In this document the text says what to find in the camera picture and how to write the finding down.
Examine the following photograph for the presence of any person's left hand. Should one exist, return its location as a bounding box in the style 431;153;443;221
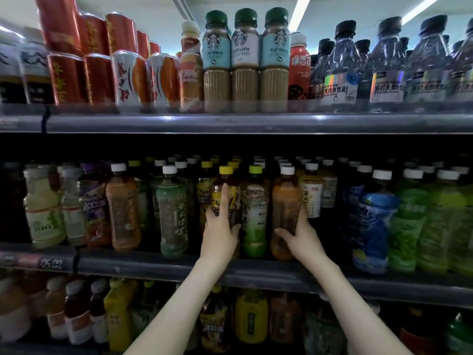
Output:
198;183;243;271

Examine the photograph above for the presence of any person's right hand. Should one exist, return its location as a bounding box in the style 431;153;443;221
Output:
273;203;330;271

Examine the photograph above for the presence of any brown tea bottle yellow label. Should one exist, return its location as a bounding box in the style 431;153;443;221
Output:
212;165;241;230

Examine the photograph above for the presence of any amber tea bottle white cap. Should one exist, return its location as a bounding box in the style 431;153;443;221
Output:
270;166;303;261

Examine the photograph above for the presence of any drinks shelf unit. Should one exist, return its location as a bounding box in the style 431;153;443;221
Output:
0;107;473;355

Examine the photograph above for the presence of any person's left forearm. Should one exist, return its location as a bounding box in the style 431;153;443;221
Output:
124;258;237;355

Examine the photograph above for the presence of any person's right forearm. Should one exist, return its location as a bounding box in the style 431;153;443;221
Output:
306;255;415;355

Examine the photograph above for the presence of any red shelf price strip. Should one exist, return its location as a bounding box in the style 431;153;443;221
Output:
0;251;78;272

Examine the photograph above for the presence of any row of tall red cans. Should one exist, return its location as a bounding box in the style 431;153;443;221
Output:
35;0;182;111

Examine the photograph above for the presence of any ceiling light tube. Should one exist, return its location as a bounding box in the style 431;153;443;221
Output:
288;0;313;33
401;0;444;25

